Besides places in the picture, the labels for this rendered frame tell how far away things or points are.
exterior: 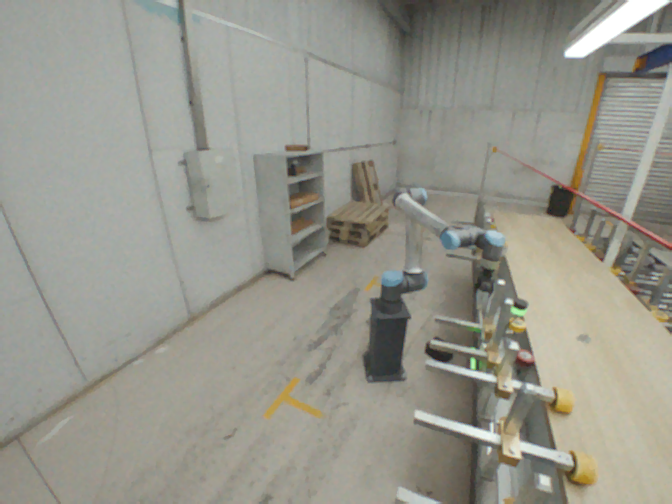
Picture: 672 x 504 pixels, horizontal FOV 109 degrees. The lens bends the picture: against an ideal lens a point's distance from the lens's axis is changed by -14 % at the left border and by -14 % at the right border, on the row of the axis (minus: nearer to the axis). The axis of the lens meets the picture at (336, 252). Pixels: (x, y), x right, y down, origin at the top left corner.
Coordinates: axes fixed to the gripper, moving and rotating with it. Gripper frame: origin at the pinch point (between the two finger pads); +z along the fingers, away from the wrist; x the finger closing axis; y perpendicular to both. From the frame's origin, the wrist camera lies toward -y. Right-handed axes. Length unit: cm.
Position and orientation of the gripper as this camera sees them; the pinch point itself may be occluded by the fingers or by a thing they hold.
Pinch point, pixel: (480, 302)
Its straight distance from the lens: 161.5
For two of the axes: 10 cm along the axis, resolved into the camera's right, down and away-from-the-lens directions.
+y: 4.0, -3.7, 8.4
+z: 0.0, 9.1, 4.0
